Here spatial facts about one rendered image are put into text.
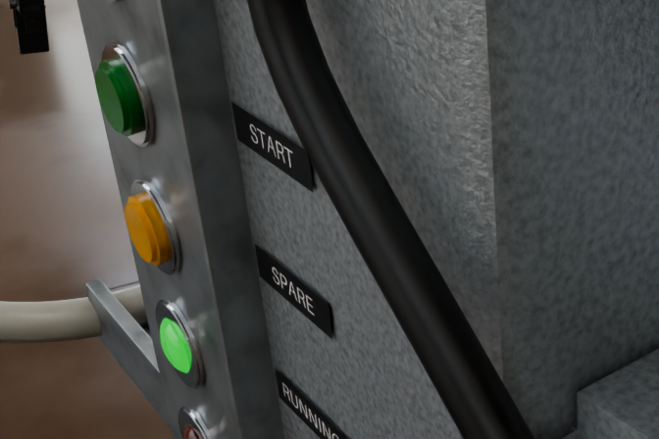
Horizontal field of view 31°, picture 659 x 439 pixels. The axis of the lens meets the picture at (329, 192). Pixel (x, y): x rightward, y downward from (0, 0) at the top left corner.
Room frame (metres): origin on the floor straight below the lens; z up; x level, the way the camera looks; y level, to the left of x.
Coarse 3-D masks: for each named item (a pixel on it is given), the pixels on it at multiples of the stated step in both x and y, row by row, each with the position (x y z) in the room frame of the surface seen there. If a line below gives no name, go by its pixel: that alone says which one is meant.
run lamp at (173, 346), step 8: (168, 320) 0.36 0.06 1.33; (160, 328) 0.36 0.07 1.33; (168, 328) 0.36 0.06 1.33; (176, 328) 0.36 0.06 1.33; (160, 336) 0.36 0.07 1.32; (168, 336) 0.36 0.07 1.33; (176, 336) 0.35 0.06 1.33; (168, 344) 0.36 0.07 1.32; (176, 344) 0.35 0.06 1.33; (168, 352) 0.36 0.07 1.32; (176, 352) 0.35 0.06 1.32; (184, 352) 0.35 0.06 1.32; (176, 360) 0.35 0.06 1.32; (184, 360) 0.35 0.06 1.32; (184, 368) 0.35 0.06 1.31
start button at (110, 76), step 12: (108, 60) 0.36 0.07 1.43; (96, 72) 0.36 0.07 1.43; (108, 72) 0.36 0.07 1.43; (120, 72) 0.35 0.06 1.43; (96, 84) 0.37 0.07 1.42; (108, 84) 0.36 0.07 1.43; (120, 84) 0.35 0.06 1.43; (108, 96) 0.36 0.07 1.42; (120, 96) 0.35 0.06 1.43; (132, 96) 0.35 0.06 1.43; (108, 108) 0.36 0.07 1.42; (120, 108) 0.35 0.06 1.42; (132, 108) 0.35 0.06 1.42; (108, 120) 0.36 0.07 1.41; (120, 120) 0.35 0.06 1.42; (132, 120) 0.35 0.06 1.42; (132, 132) 0.35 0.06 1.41
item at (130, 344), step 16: (96, 288) 0.72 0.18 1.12; (96, 304) 0.71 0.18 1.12; (112, 304) 0.70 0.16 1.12; (112, 320) 0.69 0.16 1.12; (128, 320) 0.68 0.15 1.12; (112, 336) 0.70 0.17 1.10; (128, 336) 0.66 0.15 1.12; (144, 336) 0.66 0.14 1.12; (112, 352) 0.70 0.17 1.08; (128, 352) 0.67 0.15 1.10; (144, 352) 0.64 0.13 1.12; (128, 368) 0.67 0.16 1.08; (144, 368) 0.64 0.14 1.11; (144, 384) 0.65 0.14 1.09; (160, 384) 0.62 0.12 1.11; (160, 400) 0.62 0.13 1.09
